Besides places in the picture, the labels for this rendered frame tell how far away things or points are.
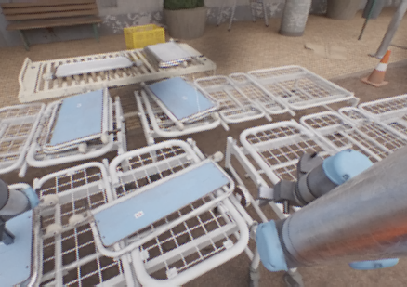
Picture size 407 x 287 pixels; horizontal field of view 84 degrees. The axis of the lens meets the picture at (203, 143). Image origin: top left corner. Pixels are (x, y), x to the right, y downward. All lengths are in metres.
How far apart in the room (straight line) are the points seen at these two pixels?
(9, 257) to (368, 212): 1.23
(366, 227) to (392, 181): 0.05
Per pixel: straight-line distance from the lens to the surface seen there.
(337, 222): 0.26
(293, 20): 6.72
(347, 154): 0.47
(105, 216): 1.24
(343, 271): 1.83
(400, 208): 0.21
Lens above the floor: 1.49
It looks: 39 degrees down
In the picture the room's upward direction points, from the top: 1 degrees clockwise
